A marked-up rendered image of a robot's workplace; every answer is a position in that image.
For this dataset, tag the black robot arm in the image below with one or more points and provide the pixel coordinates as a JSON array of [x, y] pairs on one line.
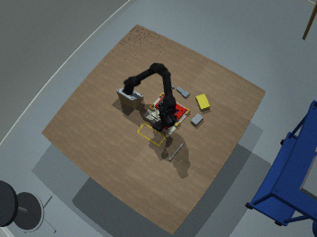
[[169, 101]]

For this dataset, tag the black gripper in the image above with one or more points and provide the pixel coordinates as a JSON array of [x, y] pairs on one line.
[[159, 125]]

